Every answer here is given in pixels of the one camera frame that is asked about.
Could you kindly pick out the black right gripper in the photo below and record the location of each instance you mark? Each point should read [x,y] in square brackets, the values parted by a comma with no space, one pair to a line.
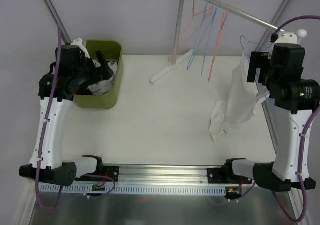
[256,66]

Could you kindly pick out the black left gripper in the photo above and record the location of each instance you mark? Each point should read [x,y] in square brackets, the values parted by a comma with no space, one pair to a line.
[93,68]

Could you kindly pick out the grey tank top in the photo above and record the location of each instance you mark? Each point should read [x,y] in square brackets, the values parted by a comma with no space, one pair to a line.
[103,87]

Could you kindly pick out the pink wire hanger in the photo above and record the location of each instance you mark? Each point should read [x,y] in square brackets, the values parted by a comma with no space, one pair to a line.
[195,14]
[218,41]

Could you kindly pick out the white garment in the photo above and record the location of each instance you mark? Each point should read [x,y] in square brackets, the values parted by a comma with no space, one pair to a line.
[240,105]

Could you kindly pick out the light blue wire hanger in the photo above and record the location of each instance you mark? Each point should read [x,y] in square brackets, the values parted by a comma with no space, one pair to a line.
[200,34]

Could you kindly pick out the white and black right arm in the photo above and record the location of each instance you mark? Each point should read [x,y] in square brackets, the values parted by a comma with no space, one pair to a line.
[297,101]

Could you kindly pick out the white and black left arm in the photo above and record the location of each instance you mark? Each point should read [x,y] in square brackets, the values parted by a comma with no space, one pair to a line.
[72,72]

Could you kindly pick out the olive green plastic basket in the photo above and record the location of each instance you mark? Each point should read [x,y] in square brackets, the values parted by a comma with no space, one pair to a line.
[113,52]

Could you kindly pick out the silver and white clothes rack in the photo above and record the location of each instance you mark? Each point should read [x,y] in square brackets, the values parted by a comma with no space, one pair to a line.
[173,62]

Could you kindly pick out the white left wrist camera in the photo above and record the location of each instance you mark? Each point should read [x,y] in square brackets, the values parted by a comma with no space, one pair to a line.
[79,42]

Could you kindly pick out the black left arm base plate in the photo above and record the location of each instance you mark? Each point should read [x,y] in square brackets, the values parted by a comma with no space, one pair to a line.
[111,171]

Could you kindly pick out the aluminium frame rail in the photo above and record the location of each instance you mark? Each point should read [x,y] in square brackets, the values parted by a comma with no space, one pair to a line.
[181,175]

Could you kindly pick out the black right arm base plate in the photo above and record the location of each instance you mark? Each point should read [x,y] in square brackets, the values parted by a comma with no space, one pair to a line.
[224,175]

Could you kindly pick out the white slotted cable duct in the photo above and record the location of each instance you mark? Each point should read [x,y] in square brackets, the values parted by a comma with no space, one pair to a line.
[134,189]

